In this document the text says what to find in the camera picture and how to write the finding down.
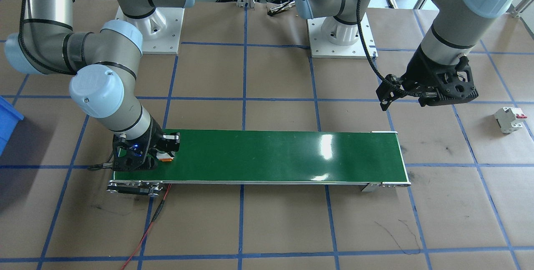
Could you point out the V-shaped metal frame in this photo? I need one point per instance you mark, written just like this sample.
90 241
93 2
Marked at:
519 10

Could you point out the blue plastic bin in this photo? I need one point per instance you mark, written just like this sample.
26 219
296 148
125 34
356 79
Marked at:
8 124

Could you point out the white circuit breaker red switch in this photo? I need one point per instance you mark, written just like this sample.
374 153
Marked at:
509 119

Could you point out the white square base plate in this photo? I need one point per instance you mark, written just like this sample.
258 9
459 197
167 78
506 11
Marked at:
167 44
358 49

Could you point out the green push button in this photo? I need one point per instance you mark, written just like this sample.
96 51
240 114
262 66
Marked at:
165 157

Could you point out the green belt conveyor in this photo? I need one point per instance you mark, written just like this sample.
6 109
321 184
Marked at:
271 157

